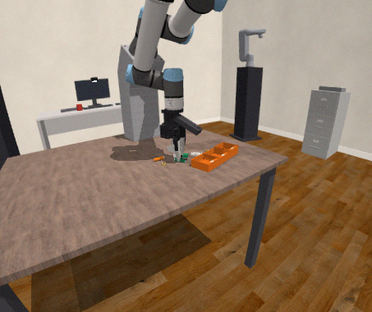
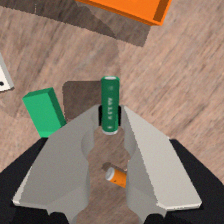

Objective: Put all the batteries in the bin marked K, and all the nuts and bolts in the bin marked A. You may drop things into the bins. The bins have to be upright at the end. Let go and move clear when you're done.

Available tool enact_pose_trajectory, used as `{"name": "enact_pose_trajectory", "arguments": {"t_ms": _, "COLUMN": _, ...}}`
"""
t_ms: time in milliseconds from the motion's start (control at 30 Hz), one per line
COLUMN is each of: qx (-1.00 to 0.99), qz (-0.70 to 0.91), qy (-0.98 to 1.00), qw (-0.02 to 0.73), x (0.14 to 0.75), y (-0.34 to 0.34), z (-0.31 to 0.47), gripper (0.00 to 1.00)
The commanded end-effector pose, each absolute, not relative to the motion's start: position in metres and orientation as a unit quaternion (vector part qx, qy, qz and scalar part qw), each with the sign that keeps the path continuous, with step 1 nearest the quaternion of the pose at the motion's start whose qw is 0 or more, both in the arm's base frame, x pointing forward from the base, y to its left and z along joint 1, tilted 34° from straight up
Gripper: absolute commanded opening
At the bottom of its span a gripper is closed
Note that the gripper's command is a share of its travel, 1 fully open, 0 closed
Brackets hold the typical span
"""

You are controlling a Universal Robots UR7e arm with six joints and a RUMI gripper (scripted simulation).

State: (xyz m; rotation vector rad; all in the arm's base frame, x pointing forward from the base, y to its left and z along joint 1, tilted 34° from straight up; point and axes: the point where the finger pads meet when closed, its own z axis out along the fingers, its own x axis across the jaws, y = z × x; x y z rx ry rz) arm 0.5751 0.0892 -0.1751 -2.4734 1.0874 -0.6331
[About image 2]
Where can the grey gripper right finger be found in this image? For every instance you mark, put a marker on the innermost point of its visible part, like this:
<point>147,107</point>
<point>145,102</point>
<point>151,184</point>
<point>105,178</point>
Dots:
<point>164,177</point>

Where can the orange bin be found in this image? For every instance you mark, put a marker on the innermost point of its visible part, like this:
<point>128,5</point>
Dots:
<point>153,10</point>

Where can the white domino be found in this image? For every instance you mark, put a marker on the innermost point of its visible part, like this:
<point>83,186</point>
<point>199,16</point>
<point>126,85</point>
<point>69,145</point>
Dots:
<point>5,79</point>

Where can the orange aa battery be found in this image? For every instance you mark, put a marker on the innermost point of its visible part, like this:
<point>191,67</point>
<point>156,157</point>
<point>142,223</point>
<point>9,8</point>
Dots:
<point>116,176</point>

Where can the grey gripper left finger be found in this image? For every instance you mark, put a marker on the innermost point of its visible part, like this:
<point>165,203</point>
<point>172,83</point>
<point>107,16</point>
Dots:
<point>52,175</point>

